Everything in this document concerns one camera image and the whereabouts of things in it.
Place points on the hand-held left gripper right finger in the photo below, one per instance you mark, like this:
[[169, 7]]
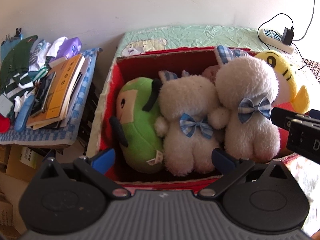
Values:
[[222, 160]]

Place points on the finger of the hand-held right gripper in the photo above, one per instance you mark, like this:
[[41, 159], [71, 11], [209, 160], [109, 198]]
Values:
[[282, 118], [315, 114]]

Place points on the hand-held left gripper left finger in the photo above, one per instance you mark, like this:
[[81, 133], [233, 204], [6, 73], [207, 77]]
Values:
[[105, 158]]

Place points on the green plush toy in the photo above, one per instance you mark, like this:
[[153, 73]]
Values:
[[140, 135]]

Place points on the yellow plush toy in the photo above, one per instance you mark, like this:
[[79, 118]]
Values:
[[282, 65]]

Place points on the large white plush toy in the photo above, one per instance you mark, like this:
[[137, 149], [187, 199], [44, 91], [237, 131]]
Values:
[[245, 80]]

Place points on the small white plush toy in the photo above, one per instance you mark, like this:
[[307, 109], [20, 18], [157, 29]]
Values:
[[187, 100]]

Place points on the purple plush toy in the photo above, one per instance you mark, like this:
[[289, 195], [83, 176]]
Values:
[[210, 75]]

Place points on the red cardboard box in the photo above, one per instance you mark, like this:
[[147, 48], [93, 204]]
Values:
[[140, 65]]

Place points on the black shelf rack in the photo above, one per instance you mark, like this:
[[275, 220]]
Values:
[[87, 120]]

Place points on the dark floral patterned cloth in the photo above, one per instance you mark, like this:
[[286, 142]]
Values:
[[313, 70]]

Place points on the blue checked cloth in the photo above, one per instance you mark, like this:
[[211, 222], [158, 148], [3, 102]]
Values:
[[77, 100]]

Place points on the black power adapter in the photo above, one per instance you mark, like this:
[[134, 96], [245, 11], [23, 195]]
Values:
[[287, 36]]

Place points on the orange book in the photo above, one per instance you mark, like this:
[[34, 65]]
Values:
[[62, 87]]

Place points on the white power strip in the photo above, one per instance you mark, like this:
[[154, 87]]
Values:
[[268, 33]]

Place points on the black tablet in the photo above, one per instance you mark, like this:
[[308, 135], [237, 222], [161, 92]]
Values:
[[45, 90]]

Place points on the blue pouch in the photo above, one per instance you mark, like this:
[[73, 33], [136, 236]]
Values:
[[23, 115]]

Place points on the red round object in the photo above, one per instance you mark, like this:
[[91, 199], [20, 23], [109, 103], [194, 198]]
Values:
[[4, 125]]

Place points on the purple plastic bag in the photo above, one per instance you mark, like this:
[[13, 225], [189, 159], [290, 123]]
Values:
[[72, 47]]

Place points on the pale green cartoon sheet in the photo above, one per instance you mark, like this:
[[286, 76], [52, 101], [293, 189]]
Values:
[[190, 35]]

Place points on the green striped garment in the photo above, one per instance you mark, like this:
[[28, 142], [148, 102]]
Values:
[[17, 57]]

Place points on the teal blue cloth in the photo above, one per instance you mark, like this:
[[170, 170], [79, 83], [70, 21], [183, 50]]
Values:
[[6, 51]]

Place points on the black binder clip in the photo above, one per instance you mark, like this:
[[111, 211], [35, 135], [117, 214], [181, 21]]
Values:
[[18, 33]]

